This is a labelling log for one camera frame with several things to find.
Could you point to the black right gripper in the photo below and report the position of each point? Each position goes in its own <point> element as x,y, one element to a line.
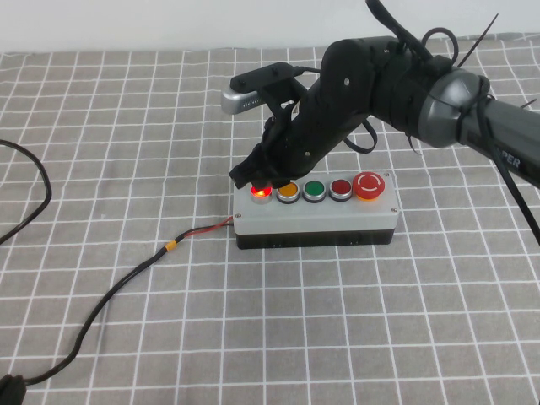
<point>312,135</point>

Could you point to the lit red push button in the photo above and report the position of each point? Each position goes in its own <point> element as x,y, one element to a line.
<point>261,194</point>

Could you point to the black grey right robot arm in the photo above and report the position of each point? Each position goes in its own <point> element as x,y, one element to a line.
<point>447,105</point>

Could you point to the yellow flat push button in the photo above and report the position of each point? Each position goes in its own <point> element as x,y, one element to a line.
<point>288,192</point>

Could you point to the green flat push button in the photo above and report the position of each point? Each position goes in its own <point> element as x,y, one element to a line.
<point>314,190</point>

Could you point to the grey black push-button box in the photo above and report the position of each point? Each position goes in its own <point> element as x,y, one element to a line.
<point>316,219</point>

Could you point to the dark red flat push button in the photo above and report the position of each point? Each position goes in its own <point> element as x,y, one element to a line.
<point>341,188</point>

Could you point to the red mushroom emergency stop button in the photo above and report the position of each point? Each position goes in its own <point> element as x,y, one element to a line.
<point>368,184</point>

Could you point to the grey white-grid tablecloth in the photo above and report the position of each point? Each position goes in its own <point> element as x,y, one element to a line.
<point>295,320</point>

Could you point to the black zip tie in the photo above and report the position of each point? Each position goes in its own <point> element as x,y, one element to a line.
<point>481,38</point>

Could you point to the black power plug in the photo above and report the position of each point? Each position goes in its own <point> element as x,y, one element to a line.
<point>10,390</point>

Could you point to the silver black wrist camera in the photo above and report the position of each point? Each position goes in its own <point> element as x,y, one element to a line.
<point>244,99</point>

